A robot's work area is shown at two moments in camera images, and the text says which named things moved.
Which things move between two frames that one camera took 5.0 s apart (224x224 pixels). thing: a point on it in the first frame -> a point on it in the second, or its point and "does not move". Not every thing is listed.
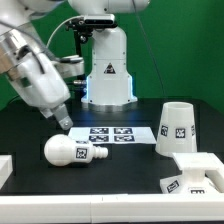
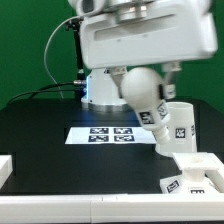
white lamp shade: x=177 y=129 does not move
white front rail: x=113 y=208 does not move
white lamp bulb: x=61 y=150 -> x=140 y=89
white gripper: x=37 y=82 -> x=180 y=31
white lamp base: x=192 y=181 does not move
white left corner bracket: x=6 y=168 does not move
